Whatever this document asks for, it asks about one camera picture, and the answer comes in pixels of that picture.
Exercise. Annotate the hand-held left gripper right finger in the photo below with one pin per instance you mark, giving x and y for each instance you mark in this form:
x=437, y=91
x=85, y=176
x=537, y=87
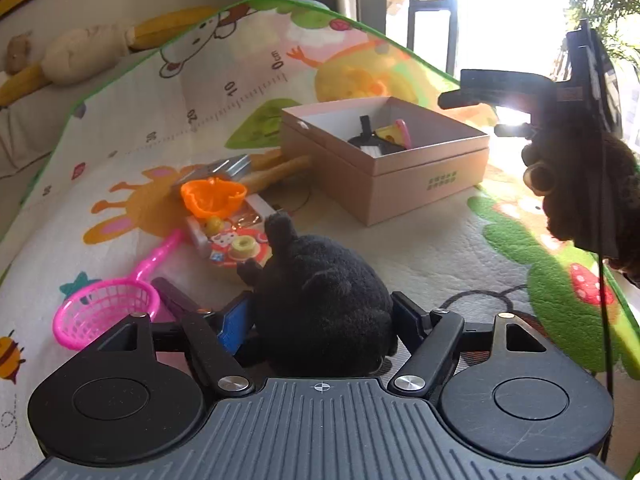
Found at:
x=414, y=317

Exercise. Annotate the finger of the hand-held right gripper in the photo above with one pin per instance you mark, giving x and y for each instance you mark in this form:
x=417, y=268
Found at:
x=515, y=131
x=500, y=85

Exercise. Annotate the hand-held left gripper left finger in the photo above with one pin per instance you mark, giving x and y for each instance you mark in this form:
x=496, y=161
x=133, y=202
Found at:
x=235, y=321

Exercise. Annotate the red carded toy package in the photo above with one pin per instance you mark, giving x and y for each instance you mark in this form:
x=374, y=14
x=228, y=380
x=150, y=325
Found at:
x=230, y=245

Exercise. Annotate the brown plush toy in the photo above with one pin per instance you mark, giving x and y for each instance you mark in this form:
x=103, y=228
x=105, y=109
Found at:
x=575, y=185

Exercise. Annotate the black plush toy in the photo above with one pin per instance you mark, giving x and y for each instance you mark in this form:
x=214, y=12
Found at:
x=320, y=305

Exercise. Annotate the pink cardboard box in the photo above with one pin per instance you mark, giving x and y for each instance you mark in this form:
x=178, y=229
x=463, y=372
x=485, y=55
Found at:
x=400, y=175

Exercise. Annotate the yellow and pink toy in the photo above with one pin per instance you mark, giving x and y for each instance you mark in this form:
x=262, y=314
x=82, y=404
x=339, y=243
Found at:
x=395, y=135

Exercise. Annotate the orange plastic toy cup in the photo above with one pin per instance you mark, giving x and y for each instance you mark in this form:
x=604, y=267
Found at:
x=212, y=197

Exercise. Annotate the pink plastic toy net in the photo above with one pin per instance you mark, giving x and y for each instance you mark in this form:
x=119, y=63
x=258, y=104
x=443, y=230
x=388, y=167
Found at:
x=107, y=310

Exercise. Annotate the black plastic toy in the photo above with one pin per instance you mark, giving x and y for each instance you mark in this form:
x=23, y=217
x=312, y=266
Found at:
x=367, y=140

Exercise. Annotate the wooden stick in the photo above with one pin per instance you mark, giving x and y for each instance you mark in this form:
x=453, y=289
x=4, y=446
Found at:
x=277, y=170

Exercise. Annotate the green cushion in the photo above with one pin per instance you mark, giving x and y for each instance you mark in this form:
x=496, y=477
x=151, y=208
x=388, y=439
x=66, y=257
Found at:
x=312, y=4

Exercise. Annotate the printed cartoon play mat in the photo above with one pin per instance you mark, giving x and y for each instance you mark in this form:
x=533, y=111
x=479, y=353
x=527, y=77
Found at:
x=150, y=110

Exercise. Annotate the grey sofa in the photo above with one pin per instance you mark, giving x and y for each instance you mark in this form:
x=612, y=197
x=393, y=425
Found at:
x=30, y=135

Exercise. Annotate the cream and yellow plush toy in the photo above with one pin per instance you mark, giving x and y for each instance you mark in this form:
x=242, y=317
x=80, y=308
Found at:
x=85, y=55

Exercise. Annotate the small beige plush toy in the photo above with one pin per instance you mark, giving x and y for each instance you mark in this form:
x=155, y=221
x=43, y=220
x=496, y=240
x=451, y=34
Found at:
x=17, y=52

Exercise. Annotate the dark window frame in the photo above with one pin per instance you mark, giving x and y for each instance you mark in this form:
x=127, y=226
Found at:
x=430, y=30

